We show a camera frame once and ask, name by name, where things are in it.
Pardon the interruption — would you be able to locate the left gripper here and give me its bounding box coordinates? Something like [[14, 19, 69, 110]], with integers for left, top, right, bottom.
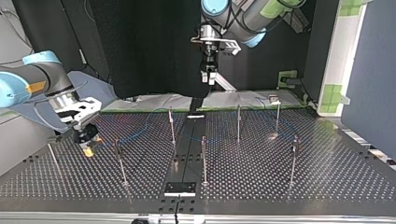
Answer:
[[200, 43, 220, 86]]

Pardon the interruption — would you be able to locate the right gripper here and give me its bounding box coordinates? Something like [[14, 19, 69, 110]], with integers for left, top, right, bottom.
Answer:
[[73, 123, 101, 158]]

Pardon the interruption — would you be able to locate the blue cable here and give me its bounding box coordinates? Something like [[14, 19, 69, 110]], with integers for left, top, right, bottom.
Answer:
[[90, 95, 300, 151]]

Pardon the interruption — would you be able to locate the silver angled bar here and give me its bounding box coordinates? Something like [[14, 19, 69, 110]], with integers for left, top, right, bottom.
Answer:
[[214, 73, 238, 93]]

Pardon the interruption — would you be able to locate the grey board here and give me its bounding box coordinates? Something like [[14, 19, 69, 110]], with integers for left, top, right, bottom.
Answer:
[[0, 70, 119, 125]]

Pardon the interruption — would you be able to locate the black panel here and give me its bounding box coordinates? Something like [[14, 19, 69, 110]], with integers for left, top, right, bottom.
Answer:
[[11, 0, 340, 100]]

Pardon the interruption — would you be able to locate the metal post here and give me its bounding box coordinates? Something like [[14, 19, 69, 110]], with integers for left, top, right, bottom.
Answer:
[[113, 138, 129, 187], [167, 106, 177, 147], [46, 143, 64, 178], [275, 101, 282, 133], [289, 134, 302, 187], [236, 105, 242, 144], [200, 135, 210, 187]]

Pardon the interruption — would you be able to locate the thin black cable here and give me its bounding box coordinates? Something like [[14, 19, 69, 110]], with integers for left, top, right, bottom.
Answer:
[[173, 194, 181, 224]]

